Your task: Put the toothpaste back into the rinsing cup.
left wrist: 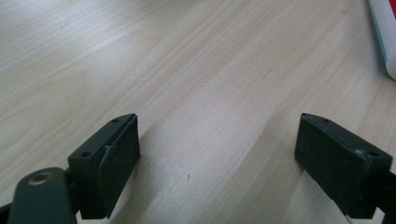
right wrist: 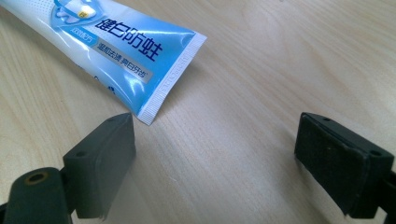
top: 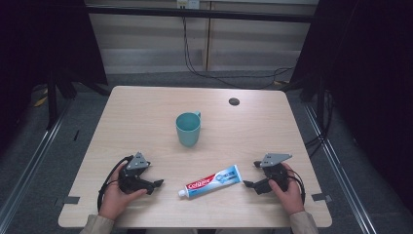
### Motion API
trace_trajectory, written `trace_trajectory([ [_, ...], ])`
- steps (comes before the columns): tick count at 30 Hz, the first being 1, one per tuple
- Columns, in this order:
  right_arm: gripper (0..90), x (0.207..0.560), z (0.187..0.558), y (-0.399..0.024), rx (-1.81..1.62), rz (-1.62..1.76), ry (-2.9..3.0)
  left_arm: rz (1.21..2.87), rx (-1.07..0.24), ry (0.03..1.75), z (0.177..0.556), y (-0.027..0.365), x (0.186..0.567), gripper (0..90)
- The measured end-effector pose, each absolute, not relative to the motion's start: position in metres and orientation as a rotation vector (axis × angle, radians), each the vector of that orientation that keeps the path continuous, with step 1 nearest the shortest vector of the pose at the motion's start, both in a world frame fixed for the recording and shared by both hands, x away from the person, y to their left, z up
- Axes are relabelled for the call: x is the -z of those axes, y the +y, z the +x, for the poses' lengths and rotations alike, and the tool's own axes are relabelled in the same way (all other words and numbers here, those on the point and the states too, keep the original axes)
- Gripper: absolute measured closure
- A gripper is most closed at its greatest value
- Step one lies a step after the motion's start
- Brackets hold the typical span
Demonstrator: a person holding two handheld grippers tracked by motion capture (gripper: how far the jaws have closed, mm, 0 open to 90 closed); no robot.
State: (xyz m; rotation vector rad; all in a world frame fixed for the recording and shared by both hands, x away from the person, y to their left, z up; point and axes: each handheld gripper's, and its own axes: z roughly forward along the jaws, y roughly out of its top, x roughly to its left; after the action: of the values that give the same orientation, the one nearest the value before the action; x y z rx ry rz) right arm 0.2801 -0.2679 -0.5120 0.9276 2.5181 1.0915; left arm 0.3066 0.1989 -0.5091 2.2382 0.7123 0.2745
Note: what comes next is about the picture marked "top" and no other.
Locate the person's left hand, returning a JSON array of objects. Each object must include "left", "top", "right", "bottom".
[{"left": 98, "top": 162, "right": 148, "bottom": 221}]

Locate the black metal stand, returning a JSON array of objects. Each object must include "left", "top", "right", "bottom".
[
  {"left": 300, "top": 72, "right": 327, "bottom": 131},
  {"left": 45, "top": 69, "right": 79, "bottom": 131}
]

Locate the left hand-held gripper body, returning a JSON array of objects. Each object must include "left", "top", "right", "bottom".
[{"left": 118, "top": 151, "right": 151, "bottom": 196}]

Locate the black floor cable bundle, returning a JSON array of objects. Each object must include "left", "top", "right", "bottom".
[{"left": 304, "top": 91, "right": 336, "bottom": 159}]

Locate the white wall socket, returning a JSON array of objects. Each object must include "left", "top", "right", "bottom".
[{"left": 175, "top": 0, "right": 201, "bottom": 10}]

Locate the black hanging wall cable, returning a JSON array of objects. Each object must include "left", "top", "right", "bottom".
[{"left": 181, "top": 16, "right": 295, "bottom": 91}]

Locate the metal floor rail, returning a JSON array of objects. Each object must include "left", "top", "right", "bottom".
[
  {"left": 303, "top": 102, "right": 378, "bottom": 234},
  {"left": 0, "top": 98, "right": 74, "bottom": 226}
]

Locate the black curtain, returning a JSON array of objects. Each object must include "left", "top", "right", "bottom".
[
  {"left": 0, "top": 0, "right": 109, "bottom": 154},
  {"left": 287, "top": 0, "right": 413, "bottom": 213}
]

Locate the teal plastic cup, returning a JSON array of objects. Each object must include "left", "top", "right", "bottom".
[{"left": 175, "top": 110, "right": 202, "bottom": 148}]

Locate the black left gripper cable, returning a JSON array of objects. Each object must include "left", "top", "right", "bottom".
[{"left": 96, "top": 155, "right": 134, "bottom": 213}]

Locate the person's right hand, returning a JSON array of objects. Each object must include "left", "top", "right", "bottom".
[{"left": 268, "top": 162, "right": 306, "bottom": 216}]

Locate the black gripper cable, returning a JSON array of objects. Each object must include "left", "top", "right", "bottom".
[
  {"left": 96, "top": 155, "right": 134, "bottom": 213},
  {"left": 286, "top": 168, "right": 307, "bottom": 205}
]

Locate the black horizontal bar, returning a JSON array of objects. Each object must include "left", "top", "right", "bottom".
[{"left": 86, "top": 5, "right": 320, "bottom": 24}]

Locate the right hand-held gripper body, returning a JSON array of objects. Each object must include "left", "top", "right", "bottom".
[{"left": 255, "top": 153, "right": 293, "bottom": 196}]

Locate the toothpaste tube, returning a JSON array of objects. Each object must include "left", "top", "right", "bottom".
[{"left": 177, "top": 164, "right": 244, "bottom": 199}]

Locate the yellow floor scrap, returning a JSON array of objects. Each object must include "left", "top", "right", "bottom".
[{"left": 33, "top": 88, "right": 49, "bottom": 108}]

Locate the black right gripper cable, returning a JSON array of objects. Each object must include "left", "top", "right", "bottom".
[{"left": 286, "top": 168, "right": 307, "bottom": 205}]

